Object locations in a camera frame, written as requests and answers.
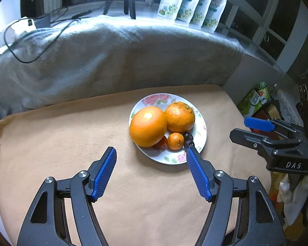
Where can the grey blanket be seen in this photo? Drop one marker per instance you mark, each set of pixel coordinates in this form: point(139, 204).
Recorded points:
point(103, 55)

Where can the small orange mandarin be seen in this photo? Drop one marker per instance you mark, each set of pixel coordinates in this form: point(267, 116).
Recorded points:
point(175, 141)

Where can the floral white plate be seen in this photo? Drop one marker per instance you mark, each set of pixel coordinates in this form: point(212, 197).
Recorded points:
point(199, 131)

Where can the red cherry tomato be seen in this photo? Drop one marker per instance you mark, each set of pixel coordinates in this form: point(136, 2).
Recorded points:
point(162, 144)

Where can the smooth large orange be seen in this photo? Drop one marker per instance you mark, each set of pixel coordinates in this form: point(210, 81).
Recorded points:
point(148, 126)

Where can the green snack package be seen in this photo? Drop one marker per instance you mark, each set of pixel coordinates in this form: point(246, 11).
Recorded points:
point(255, 99)

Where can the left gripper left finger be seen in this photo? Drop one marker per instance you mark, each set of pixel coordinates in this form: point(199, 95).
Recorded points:
point(46, 223)

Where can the right white gloved hand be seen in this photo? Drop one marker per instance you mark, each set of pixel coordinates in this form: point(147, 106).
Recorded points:
point(293, 200)

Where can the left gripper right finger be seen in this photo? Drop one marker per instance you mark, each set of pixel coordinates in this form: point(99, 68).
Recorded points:
point(257, 222)

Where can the beige cushion mat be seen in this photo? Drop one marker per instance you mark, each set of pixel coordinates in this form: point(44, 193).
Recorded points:
point(145, 202)

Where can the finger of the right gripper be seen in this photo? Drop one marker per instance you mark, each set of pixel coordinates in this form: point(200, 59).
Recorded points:
point(251, 139)
point(282, 128)

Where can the large speckled orange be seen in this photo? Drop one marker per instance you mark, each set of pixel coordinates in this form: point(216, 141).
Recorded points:
point(180, 117)

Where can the dark plum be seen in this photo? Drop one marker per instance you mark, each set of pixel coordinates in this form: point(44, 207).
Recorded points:
point(188, 136)
point(188, 144)

